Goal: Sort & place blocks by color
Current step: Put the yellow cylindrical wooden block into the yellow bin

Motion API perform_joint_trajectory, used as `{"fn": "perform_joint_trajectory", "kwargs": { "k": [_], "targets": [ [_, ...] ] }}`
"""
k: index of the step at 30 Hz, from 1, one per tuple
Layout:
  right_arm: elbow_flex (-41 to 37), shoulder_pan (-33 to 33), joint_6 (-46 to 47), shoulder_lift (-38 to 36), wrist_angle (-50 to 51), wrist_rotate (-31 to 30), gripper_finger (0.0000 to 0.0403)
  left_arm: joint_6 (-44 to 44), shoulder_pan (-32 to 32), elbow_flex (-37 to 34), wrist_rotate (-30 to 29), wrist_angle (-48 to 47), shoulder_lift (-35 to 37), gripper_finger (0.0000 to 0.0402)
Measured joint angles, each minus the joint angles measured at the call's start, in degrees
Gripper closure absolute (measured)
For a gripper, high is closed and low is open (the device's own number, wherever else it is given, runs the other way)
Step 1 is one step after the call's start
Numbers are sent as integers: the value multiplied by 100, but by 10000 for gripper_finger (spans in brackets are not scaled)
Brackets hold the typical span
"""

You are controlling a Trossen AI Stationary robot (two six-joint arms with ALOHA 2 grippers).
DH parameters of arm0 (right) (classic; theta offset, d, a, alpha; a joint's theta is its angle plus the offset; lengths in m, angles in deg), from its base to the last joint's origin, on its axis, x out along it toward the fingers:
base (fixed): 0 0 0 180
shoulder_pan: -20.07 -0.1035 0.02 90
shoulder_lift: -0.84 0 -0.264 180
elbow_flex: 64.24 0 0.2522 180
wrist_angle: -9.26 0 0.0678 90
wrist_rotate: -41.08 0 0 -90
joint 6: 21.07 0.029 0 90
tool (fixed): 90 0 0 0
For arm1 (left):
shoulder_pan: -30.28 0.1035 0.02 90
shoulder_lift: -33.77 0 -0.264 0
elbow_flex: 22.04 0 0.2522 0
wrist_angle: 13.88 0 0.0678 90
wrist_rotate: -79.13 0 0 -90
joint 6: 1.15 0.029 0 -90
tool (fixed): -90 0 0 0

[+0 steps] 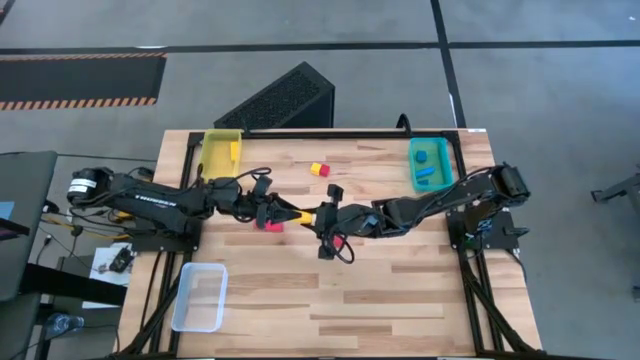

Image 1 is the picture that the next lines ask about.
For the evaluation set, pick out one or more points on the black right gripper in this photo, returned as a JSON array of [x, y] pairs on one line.
[[345, 220]]

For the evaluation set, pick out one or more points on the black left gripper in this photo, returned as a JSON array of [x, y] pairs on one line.
[[255, 210]]

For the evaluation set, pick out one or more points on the long yellow block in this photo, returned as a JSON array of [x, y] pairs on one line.
[[304, 217]]

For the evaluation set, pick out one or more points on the long red block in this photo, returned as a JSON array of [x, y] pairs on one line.
[[272, 228]]

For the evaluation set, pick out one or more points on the short red block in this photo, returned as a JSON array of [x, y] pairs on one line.
[[338, 242]]

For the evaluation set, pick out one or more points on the red cube block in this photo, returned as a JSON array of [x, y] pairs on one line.
[[325, 171]]

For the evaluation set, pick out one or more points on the yellow cube block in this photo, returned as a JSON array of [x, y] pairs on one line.
[[315, 169]]

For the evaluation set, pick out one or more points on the yellow cylinder block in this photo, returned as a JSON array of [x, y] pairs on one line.
[[234, 151]]

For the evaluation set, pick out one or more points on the long blue block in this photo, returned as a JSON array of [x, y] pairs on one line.
[[425, 172]]

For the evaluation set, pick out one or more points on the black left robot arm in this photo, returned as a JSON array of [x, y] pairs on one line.
[[150, 200]]

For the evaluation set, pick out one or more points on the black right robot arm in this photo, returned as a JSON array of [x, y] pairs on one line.
[[425, 202]]

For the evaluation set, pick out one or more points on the yellow plastic bin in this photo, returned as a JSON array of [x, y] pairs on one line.
[[217, 155]]

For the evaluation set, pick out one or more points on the black computer case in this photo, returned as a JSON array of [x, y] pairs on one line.
[[280, 102]]

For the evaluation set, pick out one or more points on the clear plastic bin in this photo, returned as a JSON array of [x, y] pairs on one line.
[[200, 297]]

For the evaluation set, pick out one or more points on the teal plastic bin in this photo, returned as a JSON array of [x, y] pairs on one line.
[[440, 152]]

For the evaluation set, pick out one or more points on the white paper sheet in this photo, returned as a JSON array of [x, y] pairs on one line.
[[102, 270]]

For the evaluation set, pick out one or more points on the clear water bottle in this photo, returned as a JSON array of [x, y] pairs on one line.
[[64, 324]]

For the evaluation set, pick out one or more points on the black hazard-striped floor mat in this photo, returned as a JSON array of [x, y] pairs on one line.
[[75, 77]]

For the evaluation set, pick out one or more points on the grey desk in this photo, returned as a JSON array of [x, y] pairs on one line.
[[25, 215]]

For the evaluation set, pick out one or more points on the black stand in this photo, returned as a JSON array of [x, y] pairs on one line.
[[617, 190]]

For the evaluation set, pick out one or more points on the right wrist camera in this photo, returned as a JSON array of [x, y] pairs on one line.
[[334, 192]]

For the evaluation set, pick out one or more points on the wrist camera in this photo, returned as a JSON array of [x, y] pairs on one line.
[[262, 184], [334, 192]]

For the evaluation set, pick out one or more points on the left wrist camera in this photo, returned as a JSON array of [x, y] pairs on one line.
[[262, 184]]

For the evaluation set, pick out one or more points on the black table frame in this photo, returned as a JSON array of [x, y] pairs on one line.
[[350, 134]]

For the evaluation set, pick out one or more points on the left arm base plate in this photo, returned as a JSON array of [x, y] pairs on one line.
[[165, 242]]

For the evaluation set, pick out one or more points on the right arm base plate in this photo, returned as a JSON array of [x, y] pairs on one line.
[[485, 232]]

